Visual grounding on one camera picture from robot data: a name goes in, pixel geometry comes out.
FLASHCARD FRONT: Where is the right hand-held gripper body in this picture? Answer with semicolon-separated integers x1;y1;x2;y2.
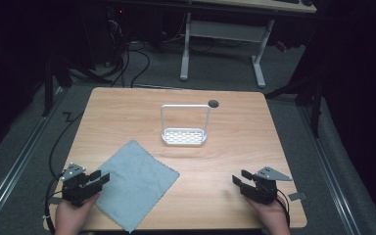
240;165;294;206

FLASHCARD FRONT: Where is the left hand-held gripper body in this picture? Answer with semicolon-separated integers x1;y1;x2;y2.
60;162;100;208

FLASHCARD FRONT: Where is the person's left hand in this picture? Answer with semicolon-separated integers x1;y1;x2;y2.
54;192;101;235

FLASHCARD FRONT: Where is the person's right hand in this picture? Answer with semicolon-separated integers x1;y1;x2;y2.
244;195;292;235

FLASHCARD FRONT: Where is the grey tape piece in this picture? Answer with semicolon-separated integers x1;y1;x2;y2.
288;191;307;202

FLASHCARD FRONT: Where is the grey cloth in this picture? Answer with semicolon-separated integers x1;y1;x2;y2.
94;140;180;233

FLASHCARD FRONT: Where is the black metal stand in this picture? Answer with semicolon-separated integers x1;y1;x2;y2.
264;74;325;138
41;58;73;118

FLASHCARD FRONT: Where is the light wooden desk top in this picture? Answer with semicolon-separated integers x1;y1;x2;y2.
189;0;317;15

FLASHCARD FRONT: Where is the white wire rack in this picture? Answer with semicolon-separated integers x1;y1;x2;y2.
160;103;212;147

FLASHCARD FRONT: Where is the black cable bundle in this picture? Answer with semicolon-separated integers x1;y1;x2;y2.
71;19;152;88

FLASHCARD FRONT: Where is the white desk frame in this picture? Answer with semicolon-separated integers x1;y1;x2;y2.
179;12;276;88

